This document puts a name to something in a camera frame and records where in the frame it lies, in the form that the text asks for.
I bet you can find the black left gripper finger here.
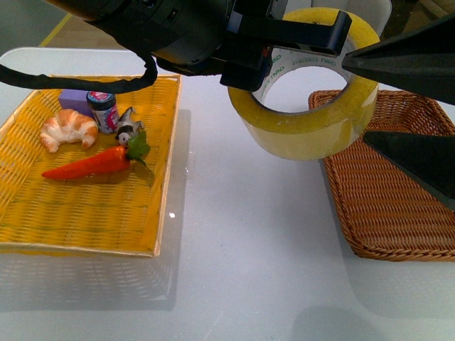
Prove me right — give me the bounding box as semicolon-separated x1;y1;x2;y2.
363;131;454;210

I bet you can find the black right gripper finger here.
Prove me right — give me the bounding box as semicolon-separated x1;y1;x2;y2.
342;13;454;104

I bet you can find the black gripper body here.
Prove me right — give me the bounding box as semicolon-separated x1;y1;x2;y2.
219;1;352;92

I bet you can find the brown wicker basket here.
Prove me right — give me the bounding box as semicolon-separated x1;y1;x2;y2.
323;90;454;261

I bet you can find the yellow woven basket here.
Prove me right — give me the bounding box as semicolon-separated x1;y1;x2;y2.
1;75;181;257

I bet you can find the panda figurine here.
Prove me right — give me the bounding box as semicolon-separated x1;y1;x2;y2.
115;107;144;147

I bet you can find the small dark jar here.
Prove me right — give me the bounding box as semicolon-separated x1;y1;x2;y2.
86;91;119;134

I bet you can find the orange toy carrot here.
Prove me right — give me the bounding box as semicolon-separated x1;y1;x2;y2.
41;131;151;180

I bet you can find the purple foam block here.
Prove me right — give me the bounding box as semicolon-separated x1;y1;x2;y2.
58;89;93;117

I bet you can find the toy croissant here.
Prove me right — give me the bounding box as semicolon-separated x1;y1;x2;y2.
40;109;99;153

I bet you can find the black wrapped cable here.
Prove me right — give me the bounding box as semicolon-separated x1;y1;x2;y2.
0;53;159;95

